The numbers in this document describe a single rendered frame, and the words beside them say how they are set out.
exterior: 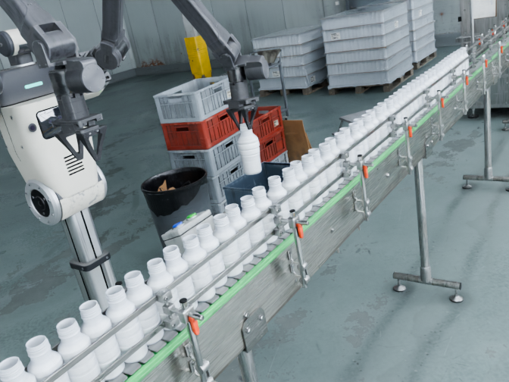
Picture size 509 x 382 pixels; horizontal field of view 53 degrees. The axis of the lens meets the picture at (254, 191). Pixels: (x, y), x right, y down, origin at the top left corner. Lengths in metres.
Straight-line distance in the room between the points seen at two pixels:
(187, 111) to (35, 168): 2.32
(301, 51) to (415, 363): 6.69
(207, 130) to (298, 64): 4.97
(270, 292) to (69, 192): 0.70
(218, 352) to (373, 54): 6.98
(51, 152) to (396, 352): 1.78
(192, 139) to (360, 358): 2.13
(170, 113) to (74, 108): 2.82
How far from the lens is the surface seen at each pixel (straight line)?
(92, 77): 1.11
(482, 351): 2.64
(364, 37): 7.99
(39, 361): 1.03
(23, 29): 1.19
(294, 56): 8.68
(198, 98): 3.80
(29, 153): 1.65
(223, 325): 1.30
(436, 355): 2.60
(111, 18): 1.66
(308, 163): 1.63
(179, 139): 4.01
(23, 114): 1.62
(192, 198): 3.31
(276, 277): 1.46
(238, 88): 1.61
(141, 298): 1.13
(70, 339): 1.04
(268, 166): 2.36
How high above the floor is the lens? 1.66
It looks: 21 degrees down
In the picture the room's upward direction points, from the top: 11 degrees counter-clockwise
